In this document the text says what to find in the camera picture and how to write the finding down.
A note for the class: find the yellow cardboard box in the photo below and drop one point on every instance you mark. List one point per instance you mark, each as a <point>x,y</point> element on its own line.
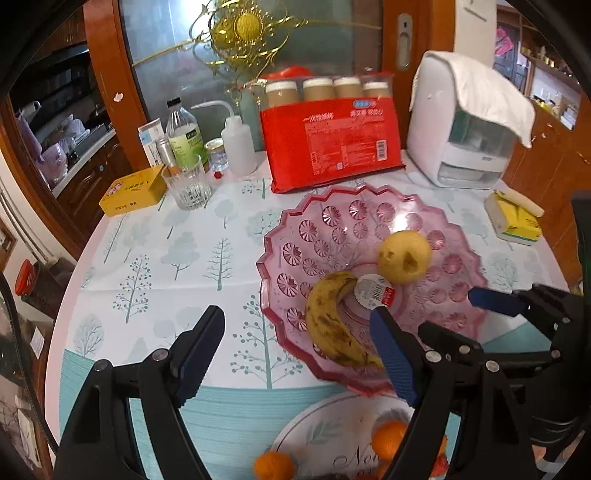
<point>131,191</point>

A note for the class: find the gold door ornament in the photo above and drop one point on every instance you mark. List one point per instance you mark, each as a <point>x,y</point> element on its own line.
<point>244,27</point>

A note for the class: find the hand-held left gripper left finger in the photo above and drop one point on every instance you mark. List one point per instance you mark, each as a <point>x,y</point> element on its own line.
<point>193,369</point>

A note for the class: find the small glass jar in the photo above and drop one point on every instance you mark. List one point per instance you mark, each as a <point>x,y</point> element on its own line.
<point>217,154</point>

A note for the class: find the red plastic container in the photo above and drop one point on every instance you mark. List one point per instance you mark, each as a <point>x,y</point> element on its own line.
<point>25,277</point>

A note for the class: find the clear glass tumbler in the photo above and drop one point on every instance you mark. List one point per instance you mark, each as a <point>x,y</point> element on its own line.
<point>187,184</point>

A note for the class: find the red pack of paper cups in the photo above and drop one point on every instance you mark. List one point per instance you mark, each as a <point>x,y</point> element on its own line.
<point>330,138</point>

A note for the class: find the white squeeze bottle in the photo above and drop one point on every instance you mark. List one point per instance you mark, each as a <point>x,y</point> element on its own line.
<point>238,147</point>

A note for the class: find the red white sticker label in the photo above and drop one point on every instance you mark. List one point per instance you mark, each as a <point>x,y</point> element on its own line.
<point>375,291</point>

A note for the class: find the pink glass fruit plate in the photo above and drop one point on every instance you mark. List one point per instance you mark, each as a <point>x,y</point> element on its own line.
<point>323,230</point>

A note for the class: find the white countertop appliance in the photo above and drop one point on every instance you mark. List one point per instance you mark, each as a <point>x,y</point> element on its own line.
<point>443,138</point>

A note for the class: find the yellow tissue pack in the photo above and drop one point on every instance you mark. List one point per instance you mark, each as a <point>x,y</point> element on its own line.
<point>515,217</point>

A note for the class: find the wall shelf with bottles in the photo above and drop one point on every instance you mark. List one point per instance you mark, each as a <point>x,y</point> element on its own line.
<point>540,60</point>

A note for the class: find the spotted yellow banana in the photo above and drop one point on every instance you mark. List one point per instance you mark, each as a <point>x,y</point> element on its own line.
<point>325,318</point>

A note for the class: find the white blue carton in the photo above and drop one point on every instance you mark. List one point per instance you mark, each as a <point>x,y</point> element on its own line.
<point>150,141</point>

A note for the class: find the yellow apple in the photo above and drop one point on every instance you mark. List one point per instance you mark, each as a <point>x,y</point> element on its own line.
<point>405,256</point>

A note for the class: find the white leaf pattern plate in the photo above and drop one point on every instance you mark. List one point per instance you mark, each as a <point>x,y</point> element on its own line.
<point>323,429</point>

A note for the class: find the wooden cabinet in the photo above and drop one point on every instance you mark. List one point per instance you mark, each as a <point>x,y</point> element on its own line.
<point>549,175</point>

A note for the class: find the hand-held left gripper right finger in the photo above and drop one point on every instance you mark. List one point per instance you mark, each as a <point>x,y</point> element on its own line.
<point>395,357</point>

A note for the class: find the clear bottle green label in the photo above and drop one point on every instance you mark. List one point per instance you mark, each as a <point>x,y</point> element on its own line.
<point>184,138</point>

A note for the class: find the silver can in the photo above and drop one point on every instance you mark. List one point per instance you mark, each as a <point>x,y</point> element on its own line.
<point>165,152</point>

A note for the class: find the white cloth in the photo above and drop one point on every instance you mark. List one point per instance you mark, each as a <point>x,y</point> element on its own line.
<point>489,87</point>

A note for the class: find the red plastic bag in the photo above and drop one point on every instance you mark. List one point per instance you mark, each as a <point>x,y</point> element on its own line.
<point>291,73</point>

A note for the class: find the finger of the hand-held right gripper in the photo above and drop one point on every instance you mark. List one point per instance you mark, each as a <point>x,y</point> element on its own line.
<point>491,300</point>
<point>531,359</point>

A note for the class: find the red lychee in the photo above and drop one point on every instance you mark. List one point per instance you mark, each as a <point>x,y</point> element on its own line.
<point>439,467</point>

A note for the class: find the orange tangerine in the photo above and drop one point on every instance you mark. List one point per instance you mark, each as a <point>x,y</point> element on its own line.
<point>388,439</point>
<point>274,466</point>
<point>444,445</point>

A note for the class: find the wooden glass door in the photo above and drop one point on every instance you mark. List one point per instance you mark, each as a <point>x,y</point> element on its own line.
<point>175,83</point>

